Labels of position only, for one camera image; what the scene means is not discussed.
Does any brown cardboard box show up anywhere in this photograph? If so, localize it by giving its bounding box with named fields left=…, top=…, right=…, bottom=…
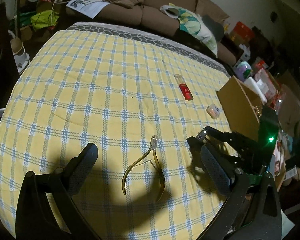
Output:
left=217, top=76, right=263, bottom=141

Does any yellow blue plaid cloth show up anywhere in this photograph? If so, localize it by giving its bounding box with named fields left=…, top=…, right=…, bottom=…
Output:
left=0, top=30, right=229, bottom=239

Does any white tissue box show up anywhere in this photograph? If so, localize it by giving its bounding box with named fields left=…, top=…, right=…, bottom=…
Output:
left=244, top=77, right=268, bottom=105

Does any black cushion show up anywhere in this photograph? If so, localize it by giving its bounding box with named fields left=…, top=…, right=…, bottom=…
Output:
left=202, top=15, right=224, bottom=42

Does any white printed paper sheet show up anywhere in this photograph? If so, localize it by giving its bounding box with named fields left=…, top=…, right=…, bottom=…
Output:
left=66, top=0, right=110, bottom=19

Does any green white patterned pillow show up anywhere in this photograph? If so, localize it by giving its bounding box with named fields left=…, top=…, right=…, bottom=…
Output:
left=160, top=3, right=218, bottom=56

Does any red lip balm tube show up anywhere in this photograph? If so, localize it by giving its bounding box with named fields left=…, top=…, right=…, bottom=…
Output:
left=174, top=74, right=193, bottom=101

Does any gold cuticle nipper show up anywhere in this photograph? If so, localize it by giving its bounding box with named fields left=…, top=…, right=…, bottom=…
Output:
left=121, top=134, right=166, bottom=203

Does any brown sofa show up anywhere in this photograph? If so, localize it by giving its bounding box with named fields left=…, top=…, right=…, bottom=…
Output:
left=65, top=0, right=228, bottom=52

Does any silver nail clipper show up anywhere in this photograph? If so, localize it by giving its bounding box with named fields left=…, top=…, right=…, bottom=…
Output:
left=196, top=129, right=207, bottom=141

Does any purple round container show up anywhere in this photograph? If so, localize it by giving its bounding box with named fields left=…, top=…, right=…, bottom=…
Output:
left=234, top=61, right=253, bottom=82

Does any red gift box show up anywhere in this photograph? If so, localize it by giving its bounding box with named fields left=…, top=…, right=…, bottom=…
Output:
left=232, top=21, right=255, bottom=41

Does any small pink clear case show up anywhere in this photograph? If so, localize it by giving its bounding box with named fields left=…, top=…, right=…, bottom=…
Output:
left=206, top=103, right=221, bottom=120

